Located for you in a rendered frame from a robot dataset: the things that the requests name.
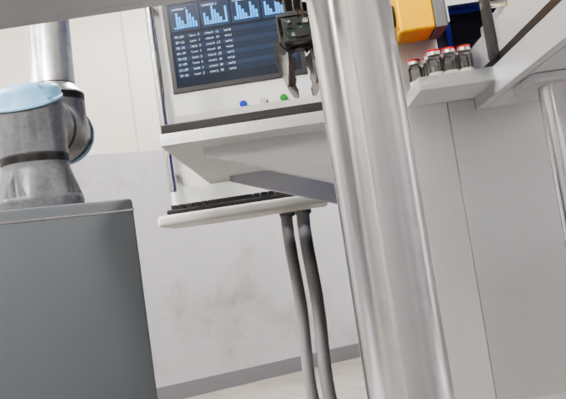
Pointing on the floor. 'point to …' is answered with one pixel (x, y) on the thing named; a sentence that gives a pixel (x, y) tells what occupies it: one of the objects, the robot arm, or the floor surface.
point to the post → (448, 233)
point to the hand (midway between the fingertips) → (305, 93)
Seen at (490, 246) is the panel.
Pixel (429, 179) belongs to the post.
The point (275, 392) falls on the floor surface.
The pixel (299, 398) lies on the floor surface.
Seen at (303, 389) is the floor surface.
